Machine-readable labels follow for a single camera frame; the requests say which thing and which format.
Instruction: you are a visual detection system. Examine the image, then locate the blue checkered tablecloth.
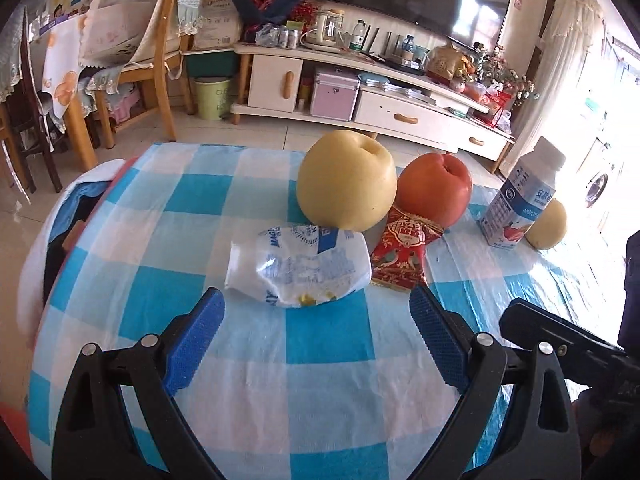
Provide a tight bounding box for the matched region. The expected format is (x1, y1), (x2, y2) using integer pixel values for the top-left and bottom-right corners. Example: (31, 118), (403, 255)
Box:
(28, 143), (603, 479)

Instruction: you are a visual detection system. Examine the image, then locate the pink storage box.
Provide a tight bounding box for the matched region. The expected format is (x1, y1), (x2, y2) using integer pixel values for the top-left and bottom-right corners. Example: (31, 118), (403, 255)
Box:
(310, 67), (360, 122)

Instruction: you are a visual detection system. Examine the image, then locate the dark wooden chair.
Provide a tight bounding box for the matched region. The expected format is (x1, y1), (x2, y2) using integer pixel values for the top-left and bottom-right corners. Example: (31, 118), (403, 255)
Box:
(1, 6), (62, 193)

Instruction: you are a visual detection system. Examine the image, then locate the white electric kettle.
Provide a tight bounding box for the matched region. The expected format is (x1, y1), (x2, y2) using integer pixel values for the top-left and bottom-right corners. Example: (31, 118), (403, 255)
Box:
(303, 9), (344, 48)

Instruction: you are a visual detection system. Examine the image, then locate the green trash bin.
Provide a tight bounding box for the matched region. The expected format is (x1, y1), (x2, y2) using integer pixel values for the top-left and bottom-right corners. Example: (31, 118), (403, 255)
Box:
(194, 77), (231, 120)

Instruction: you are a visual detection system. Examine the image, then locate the wooden chair with cover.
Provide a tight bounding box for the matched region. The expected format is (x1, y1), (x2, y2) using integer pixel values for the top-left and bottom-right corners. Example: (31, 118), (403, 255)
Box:
(79, 0), (203, 148)

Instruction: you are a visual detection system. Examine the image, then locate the large yellow pear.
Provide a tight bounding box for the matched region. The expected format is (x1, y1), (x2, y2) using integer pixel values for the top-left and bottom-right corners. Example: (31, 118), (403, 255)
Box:
(296, 129), (397, 232)

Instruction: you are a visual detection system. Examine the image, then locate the white yogurt bottle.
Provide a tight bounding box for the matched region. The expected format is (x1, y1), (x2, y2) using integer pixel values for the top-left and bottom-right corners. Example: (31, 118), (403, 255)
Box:
(224, 224), (372, 308)

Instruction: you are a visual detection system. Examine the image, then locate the dining table with cloth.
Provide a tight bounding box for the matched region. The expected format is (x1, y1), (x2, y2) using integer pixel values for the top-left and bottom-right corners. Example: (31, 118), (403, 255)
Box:
(29, 14), (98, 171)

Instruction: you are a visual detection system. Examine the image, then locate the white TV cabinet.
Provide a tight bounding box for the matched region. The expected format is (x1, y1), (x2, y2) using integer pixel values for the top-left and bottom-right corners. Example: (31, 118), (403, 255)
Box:
(231, 44), (514, 164)

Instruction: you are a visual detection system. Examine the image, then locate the red apple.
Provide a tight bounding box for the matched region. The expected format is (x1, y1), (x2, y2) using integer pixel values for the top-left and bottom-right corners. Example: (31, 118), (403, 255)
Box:
(395, 153), (473, 229)

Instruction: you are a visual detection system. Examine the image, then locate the Ambrosial yogurt carton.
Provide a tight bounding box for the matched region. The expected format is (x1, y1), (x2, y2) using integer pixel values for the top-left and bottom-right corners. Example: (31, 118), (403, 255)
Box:
(478, 136), (565, 249)

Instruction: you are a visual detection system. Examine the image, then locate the small yellow pear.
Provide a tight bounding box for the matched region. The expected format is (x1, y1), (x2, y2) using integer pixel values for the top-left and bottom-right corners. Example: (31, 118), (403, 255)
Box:
(525, 198), (567, 250)

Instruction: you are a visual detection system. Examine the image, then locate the red snack wrapper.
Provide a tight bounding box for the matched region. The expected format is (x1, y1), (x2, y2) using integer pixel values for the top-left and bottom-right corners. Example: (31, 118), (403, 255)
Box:
(370, 205), (444, 290)

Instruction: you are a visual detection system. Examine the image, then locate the pink plastic trash bucket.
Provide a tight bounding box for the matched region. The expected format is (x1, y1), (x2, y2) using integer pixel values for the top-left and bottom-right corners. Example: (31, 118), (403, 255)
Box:
(0, 402), (32, 460)

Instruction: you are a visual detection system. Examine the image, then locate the white curtain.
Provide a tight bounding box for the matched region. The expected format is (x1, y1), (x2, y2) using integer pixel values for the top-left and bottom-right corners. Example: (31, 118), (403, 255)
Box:
(499, 0), (603, 176)

